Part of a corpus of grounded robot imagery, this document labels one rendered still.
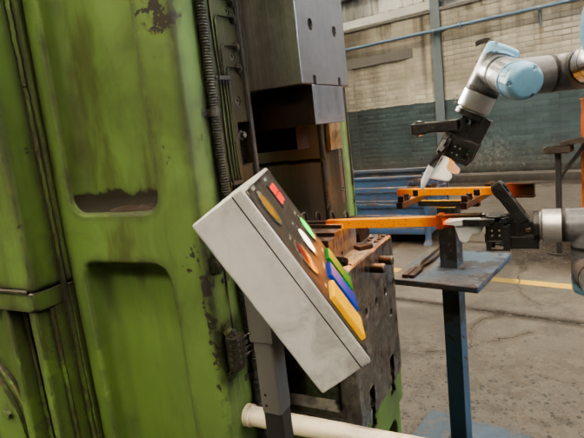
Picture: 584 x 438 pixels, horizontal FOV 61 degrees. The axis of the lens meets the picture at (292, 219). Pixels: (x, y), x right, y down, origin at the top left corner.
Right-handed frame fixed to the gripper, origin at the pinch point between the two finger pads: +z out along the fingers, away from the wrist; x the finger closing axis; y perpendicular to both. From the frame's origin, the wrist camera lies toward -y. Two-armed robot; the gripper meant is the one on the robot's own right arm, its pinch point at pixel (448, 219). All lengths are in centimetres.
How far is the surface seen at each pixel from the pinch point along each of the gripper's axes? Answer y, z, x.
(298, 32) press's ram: -48, 27, -17
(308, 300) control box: -5, 5, -70
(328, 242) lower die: 2.8, 27.7, -11.8
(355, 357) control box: 4, 0, -68
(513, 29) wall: -138, 28, 763
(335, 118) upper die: -27.8, 27.3, 0.7
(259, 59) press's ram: -44, 38, -17
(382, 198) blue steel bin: 52, 132, 361
